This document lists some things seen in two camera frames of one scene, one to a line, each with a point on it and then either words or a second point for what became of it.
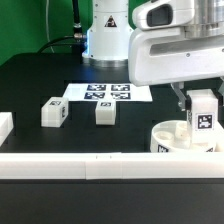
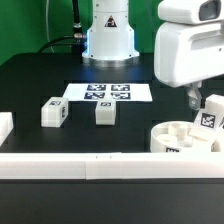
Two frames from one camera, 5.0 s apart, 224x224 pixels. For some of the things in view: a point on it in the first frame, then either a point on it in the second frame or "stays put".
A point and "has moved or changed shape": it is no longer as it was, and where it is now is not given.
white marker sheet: (106, 91) stays put
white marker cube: (204, 118) has moved or changed shape
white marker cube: (105, 112) stays put
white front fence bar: (110, 165) stays put
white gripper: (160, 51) -> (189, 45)
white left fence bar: (6, 125) stays put
